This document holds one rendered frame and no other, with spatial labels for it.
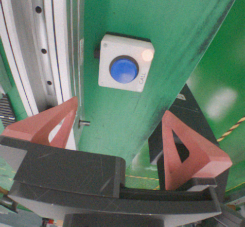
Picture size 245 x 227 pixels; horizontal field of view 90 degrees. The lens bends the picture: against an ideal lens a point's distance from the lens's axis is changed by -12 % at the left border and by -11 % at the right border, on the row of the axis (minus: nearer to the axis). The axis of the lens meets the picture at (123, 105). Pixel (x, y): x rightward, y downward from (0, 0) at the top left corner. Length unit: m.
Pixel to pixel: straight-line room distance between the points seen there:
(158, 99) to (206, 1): 0.21
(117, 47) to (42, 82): 0.17
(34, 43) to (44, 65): 0.04
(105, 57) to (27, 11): 0.13
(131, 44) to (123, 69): 0.04
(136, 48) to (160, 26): 0.08
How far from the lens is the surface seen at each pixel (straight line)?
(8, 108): 0.49
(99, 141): 0.48
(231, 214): 0.39
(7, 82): 0.41
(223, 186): 0.58
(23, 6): 0.25
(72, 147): 0.35
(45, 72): 0.27
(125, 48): 0.21
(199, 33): 0.30
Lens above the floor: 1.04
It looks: 49 degrees down
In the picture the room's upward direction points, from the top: 177 degrees counter-clockwise
